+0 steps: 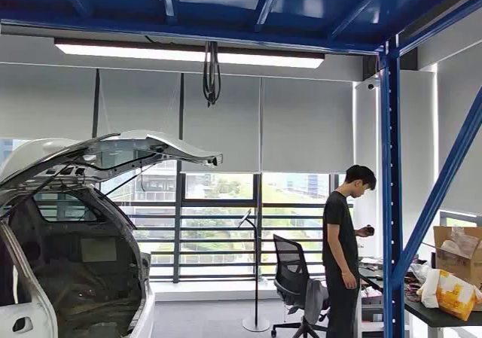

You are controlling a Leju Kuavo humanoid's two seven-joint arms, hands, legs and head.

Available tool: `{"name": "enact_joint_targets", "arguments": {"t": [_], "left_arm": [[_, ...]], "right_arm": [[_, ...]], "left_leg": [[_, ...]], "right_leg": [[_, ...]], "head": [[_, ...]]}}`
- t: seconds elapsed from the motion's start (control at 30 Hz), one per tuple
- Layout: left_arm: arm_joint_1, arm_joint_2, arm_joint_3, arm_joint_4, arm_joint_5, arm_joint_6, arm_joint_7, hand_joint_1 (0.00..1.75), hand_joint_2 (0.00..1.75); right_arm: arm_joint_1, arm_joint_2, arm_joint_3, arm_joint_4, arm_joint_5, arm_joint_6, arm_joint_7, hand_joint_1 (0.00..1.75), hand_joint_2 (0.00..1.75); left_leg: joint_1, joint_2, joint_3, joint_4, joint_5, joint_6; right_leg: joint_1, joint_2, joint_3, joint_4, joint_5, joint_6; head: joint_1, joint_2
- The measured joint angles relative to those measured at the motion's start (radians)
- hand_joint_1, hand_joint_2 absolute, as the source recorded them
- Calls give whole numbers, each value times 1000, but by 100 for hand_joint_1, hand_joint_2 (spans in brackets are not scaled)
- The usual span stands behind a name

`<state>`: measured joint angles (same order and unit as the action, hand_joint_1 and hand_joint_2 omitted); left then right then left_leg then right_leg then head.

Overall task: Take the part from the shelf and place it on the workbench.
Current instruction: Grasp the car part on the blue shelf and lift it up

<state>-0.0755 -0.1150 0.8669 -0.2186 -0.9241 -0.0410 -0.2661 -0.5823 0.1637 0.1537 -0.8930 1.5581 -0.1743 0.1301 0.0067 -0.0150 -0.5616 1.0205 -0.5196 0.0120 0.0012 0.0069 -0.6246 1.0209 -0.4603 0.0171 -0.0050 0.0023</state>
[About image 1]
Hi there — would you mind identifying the grey cloth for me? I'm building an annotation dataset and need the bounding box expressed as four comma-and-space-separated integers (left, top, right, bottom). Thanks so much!
303, 278, 329, 326

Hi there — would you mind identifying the white yellow plastic bag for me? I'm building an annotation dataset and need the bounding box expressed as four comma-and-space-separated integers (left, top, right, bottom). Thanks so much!
416, 268, 482, 323

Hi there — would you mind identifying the long ceiling tube light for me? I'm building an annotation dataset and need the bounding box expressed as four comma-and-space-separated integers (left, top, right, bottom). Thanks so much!
54, 37, 325, 71

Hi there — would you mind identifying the dark window guard railing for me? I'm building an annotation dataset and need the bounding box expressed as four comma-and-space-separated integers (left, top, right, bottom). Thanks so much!
101, 201, 354, 282

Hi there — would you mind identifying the hanging black cable loop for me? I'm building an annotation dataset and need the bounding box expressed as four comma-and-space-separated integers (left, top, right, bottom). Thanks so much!
202, 40, 222, 108

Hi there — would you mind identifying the white drawer cabinet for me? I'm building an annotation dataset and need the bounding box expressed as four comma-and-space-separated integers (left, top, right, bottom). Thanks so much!
355, 285, 385, 338

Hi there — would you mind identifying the dark top workbench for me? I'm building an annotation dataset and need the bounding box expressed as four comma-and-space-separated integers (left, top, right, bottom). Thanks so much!
357, 263, 482, 338

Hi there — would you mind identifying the open cardboard box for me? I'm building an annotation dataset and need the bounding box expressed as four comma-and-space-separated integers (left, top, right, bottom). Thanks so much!
433, 224, 482, 289

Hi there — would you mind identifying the black office chair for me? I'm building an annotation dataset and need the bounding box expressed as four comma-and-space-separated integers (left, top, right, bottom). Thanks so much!
270, 233, 332, 338

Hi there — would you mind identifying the white car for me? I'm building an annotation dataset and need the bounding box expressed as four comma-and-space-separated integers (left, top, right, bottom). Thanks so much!
0, 129, 224, 338

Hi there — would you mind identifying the black floor stand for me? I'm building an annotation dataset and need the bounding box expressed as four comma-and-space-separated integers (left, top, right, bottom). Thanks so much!
237, 209, 271, 333

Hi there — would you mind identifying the person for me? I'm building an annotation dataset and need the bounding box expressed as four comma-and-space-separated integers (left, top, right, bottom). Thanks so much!
322, 164, 378, 338

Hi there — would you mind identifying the clear plastic bag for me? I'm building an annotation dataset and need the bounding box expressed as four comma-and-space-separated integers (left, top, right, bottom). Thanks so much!
408, 261, 431, 285

